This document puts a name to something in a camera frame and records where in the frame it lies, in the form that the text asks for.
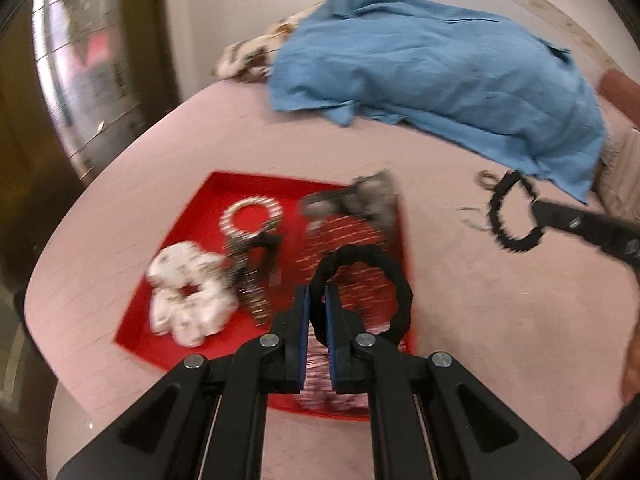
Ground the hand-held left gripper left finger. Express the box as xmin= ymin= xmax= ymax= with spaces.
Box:
xmin=55 ymin=284 xmax=309 ymax=480

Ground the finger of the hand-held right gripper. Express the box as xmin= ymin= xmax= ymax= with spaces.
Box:
xmin=530 ymin=199 xmax=640 ymax=273

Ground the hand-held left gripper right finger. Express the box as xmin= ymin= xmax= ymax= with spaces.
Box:
xmin=325 ymin=285 xmax=581 ymax=480

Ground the black beaded hair claw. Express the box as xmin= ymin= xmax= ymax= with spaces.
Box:
xmin=225 ymin=230 xmax=283 ymax=328

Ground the thick black hair tie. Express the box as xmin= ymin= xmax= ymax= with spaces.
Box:
xmin=310 ymin=247 xmax=416 ymax=348

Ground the thin black beaded hair tie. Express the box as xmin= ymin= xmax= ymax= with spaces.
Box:
xmin=486 ymin=170 xmax=548 ymax=251

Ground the red plaid scrunchie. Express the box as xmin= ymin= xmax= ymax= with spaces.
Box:
xmin=300 ymin=212 xmax=406 ymax=341

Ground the pearl bracelet with green bead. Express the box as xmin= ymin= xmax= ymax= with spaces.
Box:
xmin=220 ymin=197 xmax=283 ymax=236

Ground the grey sheer scrunchie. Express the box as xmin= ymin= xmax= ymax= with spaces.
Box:
xmin=299 ymin=170 xmax=401 ymax=236

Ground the white cherry print scrunchie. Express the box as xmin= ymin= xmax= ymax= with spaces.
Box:
xmin=146 ymin=241 xmax=241 ymax=347

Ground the red tray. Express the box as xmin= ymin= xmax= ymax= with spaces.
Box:
xmin=114 ymin=171 xmax=416 ymax=421

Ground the striped cushion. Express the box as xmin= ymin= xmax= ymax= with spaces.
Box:
xmin=595 ymin=127 xmax=640 ymax=221

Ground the blue cloth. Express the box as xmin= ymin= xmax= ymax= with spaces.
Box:
xmin=267 ymin=0 xmax=608 ymax=203

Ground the floral cloth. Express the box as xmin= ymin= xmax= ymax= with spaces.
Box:
xmin=215 ymin=2 xmax=321 ymax=83

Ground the glass door panel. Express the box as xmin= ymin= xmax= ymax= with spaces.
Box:
xmin=32 ymin=0 xmax=181 ymax=181

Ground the pale green bead bracelet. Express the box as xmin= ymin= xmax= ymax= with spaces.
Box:
xmin=456 ymin=170 xmax=496 ymax=233

